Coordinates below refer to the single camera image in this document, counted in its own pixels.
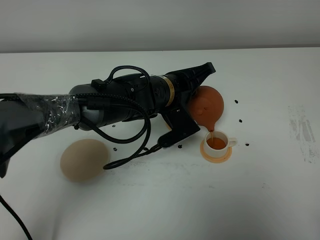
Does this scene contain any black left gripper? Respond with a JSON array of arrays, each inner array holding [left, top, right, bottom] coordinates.
[[70, 62, 216, 118]]

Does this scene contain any brown clay teapot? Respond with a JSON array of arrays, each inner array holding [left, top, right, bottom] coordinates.
[[187, 85, 224, 132]]

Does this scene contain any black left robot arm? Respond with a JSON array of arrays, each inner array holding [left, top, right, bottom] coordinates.
[[0, 62, 215, 177]]

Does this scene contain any beige round teapot coaster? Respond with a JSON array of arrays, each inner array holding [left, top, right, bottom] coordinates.
[[60, 139, 110, 183]]

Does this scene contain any white teacup front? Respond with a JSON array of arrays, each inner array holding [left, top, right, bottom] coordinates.
[[203, 130, 238, 158]]

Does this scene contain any orange coaster front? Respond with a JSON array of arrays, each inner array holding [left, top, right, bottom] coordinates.
[[199, 141, 232, 164]]

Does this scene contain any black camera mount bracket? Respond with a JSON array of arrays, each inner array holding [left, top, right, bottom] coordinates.
[[157, 108, 200, 148]]

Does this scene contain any black braided camera cable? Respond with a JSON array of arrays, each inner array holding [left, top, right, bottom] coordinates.
[[0, 65, 163, 170]]

